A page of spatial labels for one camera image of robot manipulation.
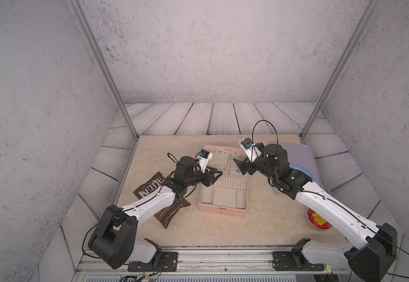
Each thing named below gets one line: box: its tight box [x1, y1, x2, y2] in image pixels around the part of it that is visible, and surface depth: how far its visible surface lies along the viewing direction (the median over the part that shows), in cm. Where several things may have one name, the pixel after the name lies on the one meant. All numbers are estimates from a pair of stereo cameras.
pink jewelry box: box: [198, 145, 249, 217], surface depth 88 cm
